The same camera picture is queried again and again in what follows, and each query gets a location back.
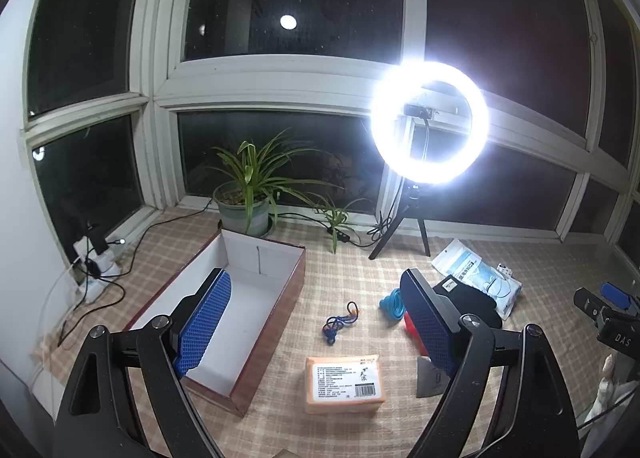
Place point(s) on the white window frame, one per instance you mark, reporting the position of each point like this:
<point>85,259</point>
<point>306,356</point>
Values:
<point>160,88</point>

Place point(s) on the black tripod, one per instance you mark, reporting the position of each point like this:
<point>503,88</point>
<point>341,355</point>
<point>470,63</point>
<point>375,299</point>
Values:
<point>382,240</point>

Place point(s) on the small black plug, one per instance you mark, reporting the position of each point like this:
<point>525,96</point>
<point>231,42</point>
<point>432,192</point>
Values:
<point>92,268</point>

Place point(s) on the green pot saucer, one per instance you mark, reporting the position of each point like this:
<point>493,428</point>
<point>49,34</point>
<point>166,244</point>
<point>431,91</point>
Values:
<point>272,227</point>

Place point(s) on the person's right hand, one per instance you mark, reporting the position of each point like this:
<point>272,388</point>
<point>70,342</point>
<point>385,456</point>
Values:
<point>609,403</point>

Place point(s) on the small white pouch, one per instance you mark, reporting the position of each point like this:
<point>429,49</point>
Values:
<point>503,271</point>

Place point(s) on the black glove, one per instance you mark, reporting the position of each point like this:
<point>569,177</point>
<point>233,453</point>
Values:
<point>470,300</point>

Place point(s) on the red-brown cardboard box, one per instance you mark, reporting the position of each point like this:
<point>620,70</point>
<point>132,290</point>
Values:
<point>260,298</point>

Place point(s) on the small spider plantlet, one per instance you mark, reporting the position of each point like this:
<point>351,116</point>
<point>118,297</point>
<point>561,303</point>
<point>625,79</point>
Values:
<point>334,215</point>

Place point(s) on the face mask packet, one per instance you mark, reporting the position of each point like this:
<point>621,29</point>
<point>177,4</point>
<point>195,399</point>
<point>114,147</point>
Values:
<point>475,265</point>

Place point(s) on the blue collapsible funnel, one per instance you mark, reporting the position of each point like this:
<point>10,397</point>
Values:
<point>392,305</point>

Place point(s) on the beige checked tablecloth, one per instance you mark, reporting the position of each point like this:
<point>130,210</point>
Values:
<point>340,278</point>

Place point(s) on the orange tissue packet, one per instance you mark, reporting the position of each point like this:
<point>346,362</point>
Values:
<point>345,383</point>

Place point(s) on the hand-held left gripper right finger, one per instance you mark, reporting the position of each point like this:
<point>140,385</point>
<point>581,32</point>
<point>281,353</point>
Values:
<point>425,323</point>

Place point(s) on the white power strip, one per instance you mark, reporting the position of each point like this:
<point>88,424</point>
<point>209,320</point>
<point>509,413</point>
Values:
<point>102,270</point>

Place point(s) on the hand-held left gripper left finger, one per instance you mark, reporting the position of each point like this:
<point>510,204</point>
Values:
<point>210,323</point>

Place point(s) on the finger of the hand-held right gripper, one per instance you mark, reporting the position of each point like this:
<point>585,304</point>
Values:
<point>590,305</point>
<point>619,297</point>

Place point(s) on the potted spider plant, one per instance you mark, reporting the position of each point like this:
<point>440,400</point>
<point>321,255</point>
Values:
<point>245,210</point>

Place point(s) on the grey foil packet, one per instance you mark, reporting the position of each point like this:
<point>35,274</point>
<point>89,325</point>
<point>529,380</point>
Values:
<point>427,380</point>

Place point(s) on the red fabric pouch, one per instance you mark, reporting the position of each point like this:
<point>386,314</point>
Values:
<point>411,330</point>

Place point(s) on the black charger block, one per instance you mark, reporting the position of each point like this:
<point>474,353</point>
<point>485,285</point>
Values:
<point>95,238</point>

